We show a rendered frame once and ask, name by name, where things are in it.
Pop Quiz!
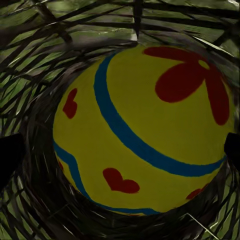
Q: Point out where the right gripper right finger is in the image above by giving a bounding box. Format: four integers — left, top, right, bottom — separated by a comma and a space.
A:
224, 132, 240, 174

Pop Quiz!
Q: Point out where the wicker basket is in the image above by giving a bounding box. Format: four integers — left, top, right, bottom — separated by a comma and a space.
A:
0, 0, 240, 240

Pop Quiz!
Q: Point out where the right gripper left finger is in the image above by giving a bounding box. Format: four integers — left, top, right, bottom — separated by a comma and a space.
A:
0, 133, 26, 193

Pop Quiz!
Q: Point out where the easter egg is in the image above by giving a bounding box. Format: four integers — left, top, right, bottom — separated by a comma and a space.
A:
52, 43, 236, 216

